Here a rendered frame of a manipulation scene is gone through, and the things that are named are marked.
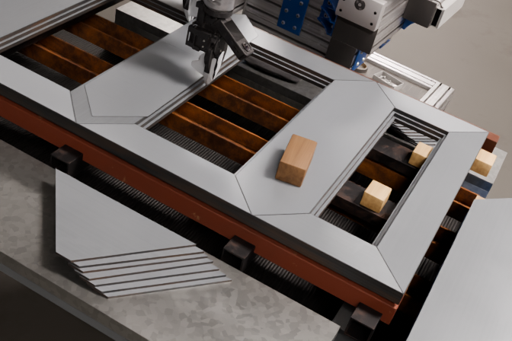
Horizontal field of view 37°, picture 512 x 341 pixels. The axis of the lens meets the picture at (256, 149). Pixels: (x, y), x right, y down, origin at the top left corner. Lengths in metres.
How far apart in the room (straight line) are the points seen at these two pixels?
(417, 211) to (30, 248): 0.82
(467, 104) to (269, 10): 1.77
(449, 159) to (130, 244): 0.84
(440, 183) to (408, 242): 0.26
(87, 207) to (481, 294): 0.80
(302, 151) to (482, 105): 2.55
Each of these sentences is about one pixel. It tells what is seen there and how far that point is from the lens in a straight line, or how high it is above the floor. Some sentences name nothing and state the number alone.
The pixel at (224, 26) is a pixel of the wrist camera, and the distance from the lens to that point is 1.82.
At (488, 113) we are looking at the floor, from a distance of 4.11.
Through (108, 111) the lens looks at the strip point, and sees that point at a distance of 1.76.
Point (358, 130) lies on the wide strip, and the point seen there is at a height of 0.85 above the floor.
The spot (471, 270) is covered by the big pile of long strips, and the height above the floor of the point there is 0.85.
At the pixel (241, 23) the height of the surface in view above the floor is 0.85.
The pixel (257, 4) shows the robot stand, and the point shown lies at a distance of 2.60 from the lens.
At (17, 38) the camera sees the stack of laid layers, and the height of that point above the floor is 0.83.
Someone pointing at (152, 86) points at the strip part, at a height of 0.85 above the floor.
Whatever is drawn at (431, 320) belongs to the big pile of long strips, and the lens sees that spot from 1.48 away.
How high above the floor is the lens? 1.84
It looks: 35 degrees down
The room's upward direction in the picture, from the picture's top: 15 degrees clockwise
